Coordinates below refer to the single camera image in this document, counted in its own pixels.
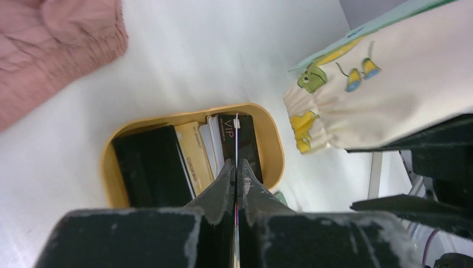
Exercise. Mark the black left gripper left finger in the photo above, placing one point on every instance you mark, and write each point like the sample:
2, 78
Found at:
198, 234

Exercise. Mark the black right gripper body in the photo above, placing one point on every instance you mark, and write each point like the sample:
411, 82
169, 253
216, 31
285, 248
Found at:
451, 172

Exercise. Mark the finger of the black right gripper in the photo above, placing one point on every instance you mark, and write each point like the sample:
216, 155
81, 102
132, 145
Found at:
453, 132
447, 218

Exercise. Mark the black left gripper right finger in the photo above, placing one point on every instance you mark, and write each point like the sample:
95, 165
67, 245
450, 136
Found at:
273, 235

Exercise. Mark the green leather card holder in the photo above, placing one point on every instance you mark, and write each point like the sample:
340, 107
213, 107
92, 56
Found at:
280, 196

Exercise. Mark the black VIP card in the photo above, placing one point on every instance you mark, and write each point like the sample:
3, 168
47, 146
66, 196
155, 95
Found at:
236, 253

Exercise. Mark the gold card in tray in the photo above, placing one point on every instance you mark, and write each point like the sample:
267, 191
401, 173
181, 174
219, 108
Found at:
195, 156

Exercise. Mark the black card in tray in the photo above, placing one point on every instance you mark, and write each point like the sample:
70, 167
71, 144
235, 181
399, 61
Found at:
153, 168
248, 148

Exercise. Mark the dinosaur print yellow garment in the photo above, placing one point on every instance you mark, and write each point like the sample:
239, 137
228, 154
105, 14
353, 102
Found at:
396, 75

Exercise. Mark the tan oval tray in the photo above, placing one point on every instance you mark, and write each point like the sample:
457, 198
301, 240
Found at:
270, 149

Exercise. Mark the pink crumpled cloth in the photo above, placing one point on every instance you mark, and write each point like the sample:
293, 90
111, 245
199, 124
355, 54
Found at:
46, 45

